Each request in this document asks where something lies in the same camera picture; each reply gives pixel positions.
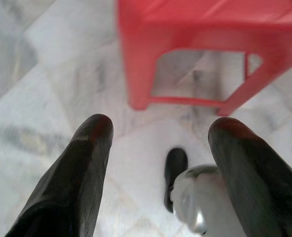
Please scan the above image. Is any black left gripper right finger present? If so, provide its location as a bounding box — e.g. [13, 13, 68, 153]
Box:
[207, 117, 292, 237]

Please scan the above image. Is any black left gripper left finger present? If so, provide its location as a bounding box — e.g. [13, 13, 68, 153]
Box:
[3, 113, 115, 237]

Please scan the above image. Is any red plastic stool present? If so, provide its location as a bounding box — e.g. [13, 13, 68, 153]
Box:
[115, 0, 292, 117]

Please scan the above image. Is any black robot foot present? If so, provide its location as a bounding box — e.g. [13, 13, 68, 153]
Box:
[164, 147, 188, 213]

